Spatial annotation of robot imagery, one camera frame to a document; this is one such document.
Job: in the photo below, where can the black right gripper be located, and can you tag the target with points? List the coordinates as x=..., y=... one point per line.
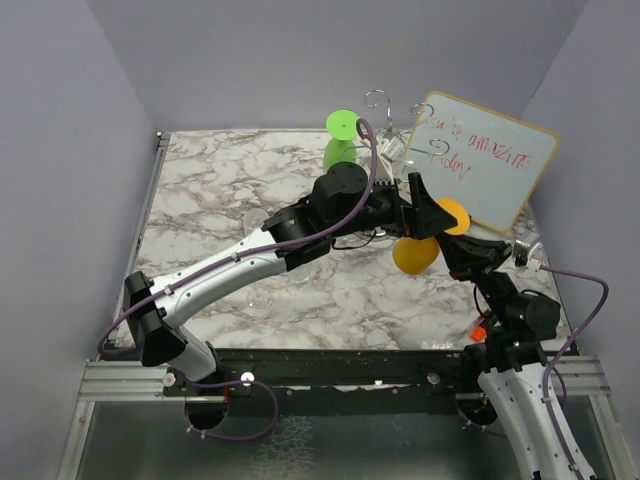
x=469, y=256

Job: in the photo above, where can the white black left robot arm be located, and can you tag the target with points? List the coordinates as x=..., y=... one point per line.
x=343, y=201

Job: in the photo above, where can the yellow framed whiteboard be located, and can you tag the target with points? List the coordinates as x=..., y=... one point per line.
x=487, y=161

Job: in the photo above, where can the aluminium table edge rail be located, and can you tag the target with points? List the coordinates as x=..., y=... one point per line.
x=163, y=140

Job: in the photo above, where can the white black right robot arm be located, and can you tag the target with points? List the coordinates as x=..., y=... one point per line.
x=510, y=365

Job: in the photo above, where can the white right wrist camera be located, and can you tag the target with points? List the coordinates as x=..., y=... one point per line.
x=525, y=255

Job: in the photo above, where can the black front mounting bar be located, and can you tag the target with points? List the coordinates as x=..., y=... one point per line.
x=249, y=382

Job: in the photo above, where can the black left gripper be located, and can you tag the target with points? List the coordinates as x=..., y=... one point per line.
x=423, y=215

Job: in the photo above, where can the clear wine glass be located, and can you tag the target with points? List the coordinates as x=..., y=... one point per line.
x=253, y=222
x=259, y=298
x=404, y=170

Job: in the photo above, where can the red orange marker pen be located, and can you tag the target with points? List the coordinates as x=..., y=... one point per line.
x=479, y=328

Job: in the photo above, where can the green plastic wine glass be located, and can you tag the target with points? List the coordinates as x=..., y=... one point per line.
x=341, y=127

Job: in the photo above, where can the clear glass near edge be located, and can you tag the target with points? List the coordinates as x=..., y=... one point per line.
x=301, y=275

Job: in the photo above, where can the orange plastic wine glass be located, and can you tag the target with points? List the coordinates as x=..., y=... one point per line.
x=414, y=257

